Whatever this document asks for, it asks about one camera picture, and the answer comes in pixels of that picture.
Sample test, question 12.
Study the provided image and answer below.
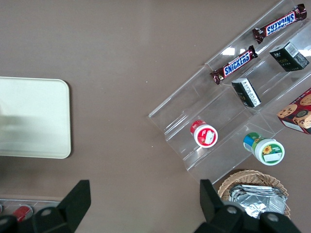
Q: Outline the silver foil wrapped packet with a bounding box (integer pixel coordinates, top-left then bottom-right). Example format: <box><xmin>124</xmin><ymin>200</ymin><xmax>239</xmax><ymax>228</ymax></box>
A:
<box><xmin>226</xmin><ymin>183</ymin><xmax>289</xmax><ymax>220</ymax></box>

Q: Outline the Snickers chocolate bar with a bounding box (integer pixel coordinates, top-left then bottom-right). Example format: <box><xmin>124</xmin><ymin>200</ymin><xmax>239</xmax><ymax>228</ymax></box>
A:
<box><xmin>209</xmin><ymin>45</ymin><xmax>259</xmax><ymax>85</ymax></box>
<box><xmin>251</xmin><ymin>3</ymin><xmax>308</xmax><ymax>45</ymax></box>

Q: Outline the red chocolate chip cookie box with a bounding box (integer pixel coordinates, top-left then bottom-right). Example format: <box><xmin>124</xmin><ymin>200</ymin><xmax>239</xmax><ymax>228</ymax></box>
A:
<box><xmin>276</xmin><ymin>87</ymin><xmax>311</xmax><ymax>135</ymax></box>

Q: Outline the red lid yogurt cup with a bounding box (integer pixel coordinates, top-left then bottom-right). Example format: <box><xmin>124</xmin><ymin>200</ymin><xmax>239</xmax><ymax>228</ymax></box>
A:
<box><xmin>190</xmin><ymin>120</ymin><xmax>219</xmax><ymax>149</ymax></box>

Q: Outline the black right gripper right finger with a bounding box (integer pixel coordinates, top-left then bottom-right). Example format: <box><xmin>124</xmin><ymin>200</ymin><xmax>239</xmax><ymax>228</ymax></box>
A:
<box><xmin>195</xmin><ymin>179</ymin><xmax>246</xmax><ymax>233</ymax></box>

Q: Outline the clear acrylic step display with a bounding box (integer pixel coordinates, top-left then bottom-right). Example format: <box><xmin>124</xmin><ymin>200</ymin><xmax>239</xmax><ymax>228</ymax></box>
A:
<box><xmin>148</xmin><ymin>0</ymin><xmax>311</xmax><ymax>188</ymax></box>

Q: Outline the tan wicker basket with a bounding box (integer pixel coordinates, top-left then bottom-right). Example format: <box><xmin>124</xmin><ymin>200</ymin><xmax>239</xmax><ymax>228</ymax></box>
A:
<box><xmin>217</xmin><ymin>169</ymin><xmax>292</xmax><ymax>220</ymax></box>

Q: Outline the green lid yogurt cup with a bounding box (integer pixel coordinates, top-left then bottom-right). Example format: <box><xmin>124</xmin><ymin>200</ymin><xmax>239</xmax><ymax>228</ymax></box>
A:
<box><xmin>242</xmin><ymin>132</ymin><xmax>286</xmax><ymax>166</ymax></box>

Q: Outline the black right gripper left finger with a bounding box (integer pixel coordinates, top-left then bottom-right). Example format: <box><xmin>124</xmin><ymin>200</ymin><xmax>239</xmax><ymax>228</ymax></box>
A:
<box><xmin>31</xmin><ymin>179</ymin><xmax>92</xmax><ymax>233</ymax></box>

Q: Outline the clear acrylic bottle rack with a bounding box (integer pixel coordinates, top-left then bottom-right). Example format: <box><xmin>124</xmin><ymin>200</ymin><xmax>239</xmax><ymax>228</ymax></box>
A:
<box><xmin>0</xmin><ymin>198</ymin><xmax>62</xmax><ymax>219</ymax></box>

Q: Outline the small black carton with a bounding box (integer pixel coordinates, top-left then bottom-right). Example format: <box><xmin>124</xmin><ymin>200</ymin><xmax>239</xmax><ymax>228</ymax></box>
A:
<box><xmin>231</xmin><ymin>78</ymin><xmax>262</xmax><ymax>108</ymax></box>
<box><xmin>268</xmin><ymin>41</ymin><xmax>311</xmax><ymax>73</ymax></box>

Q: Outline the red cola bottle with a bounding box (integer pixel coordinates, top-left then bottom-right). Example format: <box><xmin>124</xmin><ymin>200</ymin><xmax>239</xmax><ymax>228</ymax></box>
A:
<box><xmin>12</xmin><ymin>204</ymin><xmax>34</xmax><ymax>222</ymax></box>

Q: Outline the cream plastic tray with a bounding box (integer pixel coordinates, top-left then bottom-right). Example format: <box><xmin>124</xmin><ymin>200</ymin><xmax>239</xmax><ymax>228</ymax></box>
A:
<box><xmin>0</xmin><ymin>76</ymin><xmax>72</xmax><ymax>160</ymax></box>

